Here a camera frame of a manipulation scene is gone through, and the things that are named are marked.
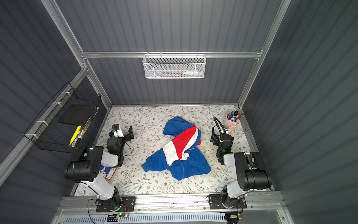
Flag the white wire mesh basket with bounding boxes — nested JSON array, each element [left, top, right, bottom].
[[142, 55, 207, 79]]

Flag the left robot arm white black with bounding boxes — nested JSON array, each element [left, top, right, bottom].
[[64, 124, 134, 213]]

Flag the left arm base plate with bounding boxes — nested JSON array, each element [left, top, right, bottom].
[[96, 197, 136, 212]]

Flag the yellow marker in basket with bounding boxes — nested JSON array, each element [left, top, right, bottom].
[[69, 126, 83, 146]]

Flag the black wire wall basket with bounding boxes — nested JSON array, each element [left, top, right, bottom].
[[24, 85, 102, 153]]

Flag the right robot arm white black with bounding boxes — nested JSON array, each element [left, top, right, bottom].
[[207, 128, 272, 210]]

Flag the black notebook in basket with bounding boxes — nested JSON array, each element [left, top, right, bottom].
[[58, 105, 97, 127]]

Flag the blue picture book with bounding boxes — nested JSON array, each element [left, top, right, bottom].
[[100, 166, 117, 182]]

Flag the blue red white jacket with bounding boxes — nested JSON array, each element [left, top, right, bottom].
[[142, 117, 211, 181]]

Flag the pink pen cup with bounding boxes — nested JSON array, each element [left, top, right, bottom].
[[224, 111, 243, 132]]

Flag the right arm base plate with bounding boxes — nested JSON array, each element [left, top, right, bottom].
[[206, 194, 247, 210]]

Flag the floral table mat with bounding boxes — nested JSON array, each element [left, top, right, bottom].
[[73, 105, 268, 197]]

